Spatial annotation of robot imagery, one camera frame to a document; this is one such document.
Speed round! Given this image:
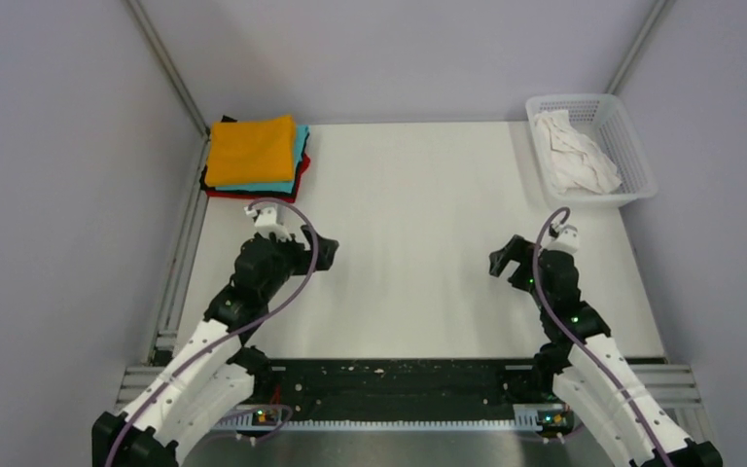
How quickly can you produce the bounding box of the aluminium front rail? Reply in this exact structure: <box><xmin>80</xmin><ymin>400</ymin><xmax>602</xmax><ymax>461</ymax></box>
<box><xmin>115</xmin><ymin>364</ymin><xmax>703</xmax><ymax>433</ymax></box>

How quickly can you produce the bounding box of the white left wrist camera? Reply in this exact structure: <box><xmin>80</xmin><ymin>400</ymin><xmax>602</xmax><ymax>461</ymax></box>
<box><xmin>244</xmin><ymin>205</ymin><xmax>294</xmax><ymax>242</ymax></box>

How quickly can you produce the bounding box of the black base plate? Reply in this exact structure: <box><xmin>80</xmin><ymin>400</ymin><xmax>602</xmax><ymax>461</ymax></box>
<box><xmin>212</xmin><ymin>357</ymin><xmax>597</xmax><ymax>427</ymax></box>

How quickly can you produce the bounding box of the left aluminium frame post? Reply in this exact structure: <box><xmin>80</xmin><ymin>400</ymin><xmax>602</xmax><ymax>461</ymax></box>
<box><xmin>122</xmin><ymin>0</ymin><xmax>210</xmax><ymax>137</ymax></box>

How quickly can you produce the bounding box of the white plastic laundry basket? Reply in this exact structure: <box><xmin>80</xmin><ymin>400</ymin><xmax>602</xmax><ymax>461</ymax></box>
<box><xmin>525</xmin><ymin>93</ymin><xmax>658</xmax><ymax>208</ymax></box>

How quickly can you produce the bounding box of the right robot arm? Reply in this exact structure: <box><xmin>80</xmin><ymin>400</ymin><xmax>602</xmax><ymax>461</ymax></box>
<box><xmin>489</xmin><ymin>231</ymin><xmax>724</xmax><ymax>466</ymax></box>

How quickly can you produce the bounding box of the aluminium frame post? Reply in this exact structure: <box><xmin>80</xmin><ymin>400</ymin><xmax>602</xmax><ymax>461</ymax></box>
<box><xmin>605</xmin><ymin>0</ymin><xmax>676</xmax><ymax>95</ymax></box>
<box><xmin>122</xmin><ymin>0</ymin><xmax>210</xmax><ymax>137</ymax></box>

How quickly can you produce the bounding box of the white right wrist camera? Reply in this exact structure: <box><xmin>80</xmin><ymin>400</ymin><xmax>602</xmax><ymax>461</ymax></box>
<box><xmin>545</xmin><ymin>222</ymin><xmax>580</xmax><ymax>255</ymax></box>

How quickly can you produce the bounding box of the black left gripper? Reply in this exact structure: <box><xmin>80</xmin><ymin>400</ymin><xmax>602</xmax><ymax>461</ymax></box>
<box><xmin>262</xmin><ymin>223</ymin><xmax>338</xmax><ymax>300</ymax></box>

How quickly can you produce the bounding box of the white crumpled t-shirt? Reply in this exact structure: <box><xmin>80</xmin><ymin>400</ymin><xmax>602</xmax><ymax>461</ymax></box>
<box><xmin>533</xmin><ymin>110</ymin><xmax>623</xmax><ymax>195</ymax></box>

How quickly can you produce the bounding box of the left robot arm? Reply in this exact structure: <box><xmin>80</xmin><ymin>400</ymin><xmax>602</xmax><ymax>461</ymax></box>
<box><xmin>91</xmin><ymin>225</ymin><xmax>339</xmax><ymax>466</ymax></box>

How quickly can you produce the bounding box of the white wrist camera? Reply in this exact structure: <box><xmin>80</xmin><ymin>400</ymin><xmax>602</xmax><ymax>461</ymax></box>
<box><xmin>244</xmin><ymin>205</ymin><xmax>294</xmax><ymax>242</ymax></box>
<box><xmin>545</xmin><ymin>222</ymin><xmax>580</xmax><ymax>255</ymax></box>

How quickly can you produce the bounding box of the yellow t-shirt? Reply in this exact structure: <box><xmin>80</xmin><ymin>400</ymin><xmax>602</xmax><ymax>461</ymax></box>
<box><xmin>204</xmin><ymin>115</ymin><xmax>297</xmax><ymax>188</ymax></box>

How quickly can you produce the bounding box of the right aluminium frame post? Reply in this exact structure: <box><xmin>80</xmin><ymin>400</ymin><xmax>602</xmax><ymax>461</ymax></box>
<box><xmin>605</xmin><ymin>0</ymin><xmax>676</xmax><ymax>95</ymax></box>

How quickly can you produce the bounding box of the cyan folded t-shirt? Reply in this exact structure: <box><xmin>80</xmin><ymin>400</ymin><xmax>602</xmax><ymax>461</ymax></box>
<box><xmin>216</xmin><ymin>125</ymin><xmax>310</xmax><ymax>191</ymax></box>

